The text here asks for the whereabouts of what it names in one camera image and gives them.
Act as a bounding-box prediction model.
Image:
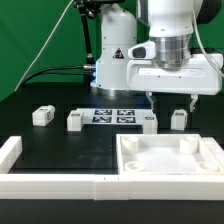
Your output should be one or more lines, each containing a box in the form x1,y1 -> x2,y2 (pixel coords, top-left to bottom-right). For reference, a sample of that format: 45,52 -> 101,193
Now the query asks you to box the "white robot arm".
91,0 -> 224,101

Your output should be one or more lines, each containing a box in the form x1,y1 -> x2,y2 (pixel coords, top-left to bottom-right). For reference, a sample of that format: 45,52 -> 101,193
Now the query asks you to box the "black camera stand pole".
73,0 -> 125,71

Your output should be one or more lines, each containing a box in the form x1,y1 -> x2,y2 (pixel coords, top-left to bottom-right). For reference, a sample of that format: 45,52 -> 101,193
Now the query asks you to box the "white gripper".
126,41 -> 223,113

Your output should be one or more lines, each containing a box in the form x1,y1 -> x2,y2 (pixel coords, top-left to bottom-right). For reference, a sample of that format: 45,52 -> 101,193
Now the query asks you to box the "white U-shaped obstacle fence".
0,136 -> 224,200

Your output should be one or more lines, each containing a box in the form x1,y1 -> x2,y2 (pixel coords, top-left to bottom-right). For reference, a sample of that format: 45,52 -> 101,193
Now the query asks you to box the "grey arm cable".
191,6 -> 224,80

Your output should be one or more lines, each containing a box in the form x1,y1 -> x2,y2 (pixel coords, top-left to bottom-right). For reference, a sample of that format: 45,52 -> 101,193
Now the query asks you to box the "white cable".
14,0 -> 75,92

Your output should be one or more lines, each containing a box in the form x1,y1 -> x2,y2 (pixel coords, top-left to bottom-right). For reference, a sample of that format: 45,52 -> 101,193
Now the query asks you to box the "black cable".
20,65 -> 98,88

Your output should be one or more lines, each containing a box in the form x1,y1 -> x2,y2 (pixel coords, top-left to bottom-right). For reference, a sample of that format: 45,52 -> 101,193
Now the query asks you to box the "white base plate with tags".
67,108 -> 158,134

